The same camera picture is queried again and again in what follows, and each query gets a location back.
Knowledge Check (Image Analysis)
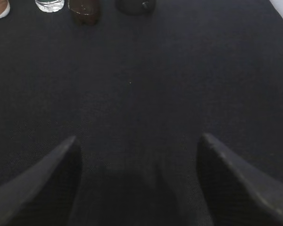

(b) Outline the transparent plastic cup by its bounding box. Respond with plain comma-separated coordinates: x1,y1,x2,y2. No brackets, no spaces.
35,0,65,13

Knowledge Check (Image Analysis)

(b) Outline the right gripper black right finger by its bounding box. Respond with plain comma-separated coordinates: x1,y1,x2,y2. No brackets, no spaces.
196,133,283,226

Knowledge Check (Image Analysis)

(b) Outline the cola bottle with red label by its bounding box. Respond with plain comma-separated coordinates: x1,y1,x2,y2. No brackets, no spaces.
68,0,101,25

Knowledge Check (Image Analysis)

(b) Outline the black table mat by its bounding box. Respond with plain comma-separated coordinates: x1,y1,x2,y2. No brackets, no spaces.
0,0,283,226

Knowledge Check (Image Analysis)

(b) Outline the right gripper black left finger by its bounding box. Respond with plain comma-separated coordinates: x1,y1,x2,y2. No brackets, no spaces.
0,136,82,226

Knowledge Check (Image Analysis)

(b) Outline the dark round bottle base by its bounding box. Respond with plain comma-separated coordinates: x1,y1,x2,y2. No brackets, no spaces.
115,0,157,16

